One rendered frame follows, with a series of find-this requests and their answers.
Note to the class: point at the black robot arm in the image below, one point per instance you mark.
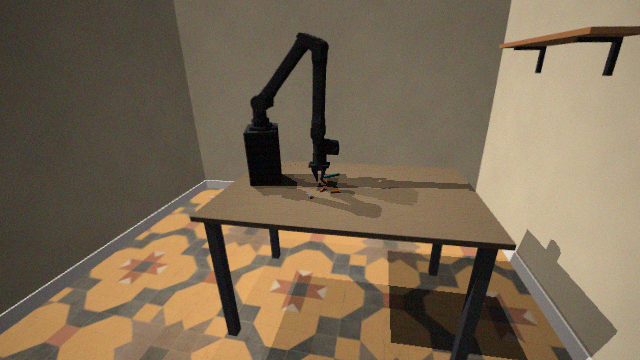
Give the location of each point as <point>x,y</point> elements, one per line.
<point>261,102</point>

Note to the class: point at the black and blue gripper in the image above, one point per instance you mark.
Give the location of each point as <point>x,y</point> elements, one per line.
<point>319,164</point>

